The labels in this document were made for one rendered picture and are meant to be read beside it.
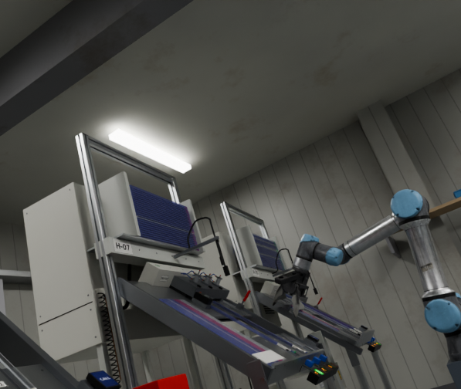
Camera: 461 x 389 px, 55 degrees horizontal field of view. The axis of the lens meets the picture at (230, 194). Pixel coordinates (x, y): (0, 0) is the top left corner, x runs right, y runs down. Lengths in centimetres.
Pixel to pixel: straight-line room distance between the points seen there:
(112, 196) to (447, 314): 143
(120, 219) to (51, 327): 53
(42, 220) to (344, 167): 402
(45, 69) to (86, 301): 159
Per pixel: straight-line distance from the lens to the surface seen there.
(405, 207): 181
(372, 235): 201
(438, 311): 178
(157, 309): 174
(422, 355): 521
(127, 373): 177
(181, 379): 130
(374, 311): 525
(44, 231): 218
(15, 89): 319
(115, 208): 206
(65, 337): 202
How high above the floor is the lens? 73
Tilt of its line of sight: 22 degrees up
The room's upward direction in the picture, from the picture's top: 18 degrees counter-clockwise
